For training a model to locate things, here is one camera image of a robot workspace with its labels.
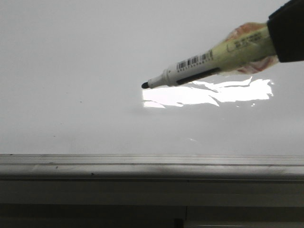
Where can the white whiteboard marker pen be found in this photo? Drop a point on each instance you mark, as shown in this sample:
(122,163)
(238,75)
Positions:
(246,50)

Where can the white whiteboard with aluminium frame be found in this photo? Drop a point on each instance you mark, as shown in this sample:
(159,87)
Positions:
(72,106)

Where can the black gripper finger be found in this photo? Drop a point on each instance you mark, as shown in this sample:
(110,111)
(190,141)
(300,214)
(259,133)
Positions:
(286,29)

